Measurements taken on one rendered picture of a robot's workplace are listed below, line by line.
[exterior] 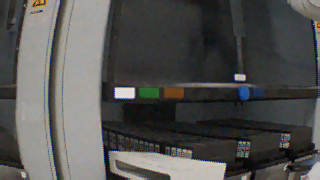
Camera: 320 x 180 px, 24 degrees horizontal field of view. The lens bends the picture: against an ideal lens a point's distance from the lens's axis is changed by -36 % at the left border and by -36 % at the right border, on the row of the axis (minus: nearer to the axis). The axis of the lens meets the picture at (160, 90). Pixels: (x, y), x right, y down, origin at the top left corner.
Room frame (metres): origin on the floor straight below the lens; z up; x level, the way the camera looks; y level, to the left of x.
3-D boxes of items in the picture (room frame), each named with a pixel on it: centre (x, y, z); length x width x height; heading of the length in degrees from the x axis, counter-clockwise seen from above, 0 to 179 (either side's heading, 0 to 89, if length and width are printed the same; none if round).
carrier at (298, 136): (2.16, -0.38, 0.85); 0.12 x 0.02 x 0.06; 116
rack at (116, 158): (1.87, -0.01, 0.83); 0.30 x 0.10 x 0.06; 27
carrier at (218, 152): (2.02, -0.11, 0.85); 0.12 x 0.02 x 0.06; 117
